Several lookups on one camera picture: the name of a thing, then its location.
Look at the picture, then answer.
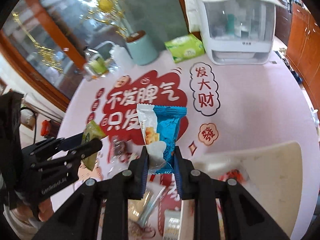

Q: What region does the green small snack pack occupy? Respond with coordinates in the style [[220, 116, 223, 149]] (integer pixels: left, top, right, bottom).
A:
[[81, 119, 107, 171]]

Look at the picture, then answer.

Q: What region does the dark chocolate snack pack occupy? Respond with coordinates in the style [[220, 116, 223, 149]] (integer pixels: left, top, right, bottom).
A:
[[107, 136, 138, 179]]

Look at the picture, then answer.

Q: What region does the yellow cake clear bag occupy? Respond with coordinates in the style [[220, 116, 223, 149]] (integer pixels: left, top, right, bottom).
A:
[[128, 182, 165, 228]]

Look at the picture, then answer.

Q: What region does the white plastic storage bin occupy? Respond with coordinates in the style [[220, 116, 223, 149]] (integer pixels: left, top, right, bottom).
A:
[[178, 141, 308, 239]]

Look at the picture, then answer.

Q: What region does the blue white cracker pack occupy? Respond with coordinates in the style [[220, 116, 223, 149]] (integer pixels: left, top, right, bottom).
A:
[[136, 103, 187, 174]]

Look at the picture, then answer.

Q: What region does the orange white oats pack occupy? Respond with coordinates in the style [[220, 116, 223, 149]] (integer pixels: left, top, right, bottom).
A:
[[163, 210, 181, 240]]

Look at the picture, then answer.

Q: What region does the person left hand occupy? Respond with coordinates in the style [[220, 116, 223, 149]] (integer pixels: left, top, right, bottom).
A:
[[2, 198, 54, 239]]

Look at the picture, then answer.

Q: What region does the green label glass bottle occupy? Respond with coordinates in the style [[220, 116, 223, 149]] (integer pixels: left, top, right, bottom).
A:
[[83, 46, 108, 81]]

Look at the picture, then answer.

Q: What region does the white squeeze bottle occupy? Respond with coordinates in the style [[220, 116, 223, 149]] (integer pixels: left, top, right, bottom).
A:
[[109, 44, 135, 69]]

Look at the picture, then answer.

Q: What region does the printed pink tablecloth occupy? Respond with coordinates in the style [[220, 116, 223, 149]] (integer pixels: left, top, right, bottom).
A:
[[59, 51, 319, 239]]

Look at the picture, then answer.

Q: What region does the mint green canister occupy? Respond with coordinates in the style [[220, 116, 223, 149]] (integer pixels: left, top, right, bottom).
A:
[[126, 30, 159, 66]]

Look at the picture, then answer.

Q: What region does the glass sliding door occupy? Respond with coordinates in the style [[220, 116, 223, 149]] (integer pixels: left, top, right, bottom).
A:
[[1, 0, 188, 111]]

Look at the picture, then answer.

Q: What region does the green wet wipes pack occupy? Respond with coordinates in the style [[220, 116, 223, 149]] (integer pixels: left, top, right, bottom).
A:
[[164, 34, 205, 63]]

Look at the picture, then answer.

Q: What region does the white tabletop sterilizer cabinet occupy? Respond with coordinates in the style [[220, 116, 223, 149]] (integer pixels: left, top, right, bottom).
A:
[[184, 0, 282, 65]]

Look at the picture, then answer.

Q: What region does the wooden cabinet wall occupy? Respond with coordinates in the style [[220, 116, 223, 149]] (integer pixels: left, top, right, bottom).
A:
[[276, 0, 319, 108]]

